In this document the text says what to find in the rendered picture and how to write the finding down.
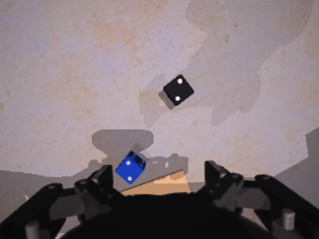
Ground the blue die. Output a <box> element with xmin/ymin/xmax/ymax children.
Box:
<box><xmin>115</xmin><ymin>151</ymin><xmax>146</xmax><ymax>184</ymax></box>

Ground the peach flat square mat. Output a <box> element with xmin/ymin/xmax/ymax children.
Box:
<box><xmin>120</xmin><ymin>170</ymin><xmax>191</xmax><ymax>196</ymax></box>

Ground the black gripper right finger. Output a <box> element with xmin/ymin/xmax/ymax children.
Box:
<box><xmin>181</xmin><ymin>160</ymin><xmax>319</xmax><ymax>239</ymax></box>

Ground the black die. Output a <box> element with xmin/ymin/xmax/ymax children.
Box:
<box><xmin>163</xmin><ymin>75</ymin><xmax>194</xmax><ymax>106</ymax></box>

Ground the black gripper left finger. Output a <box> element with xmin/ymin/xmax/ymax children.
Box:
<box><xmin>0</xmin><ymin>164</ymin><xmax>141</xmax><ymax>239</ymax></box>

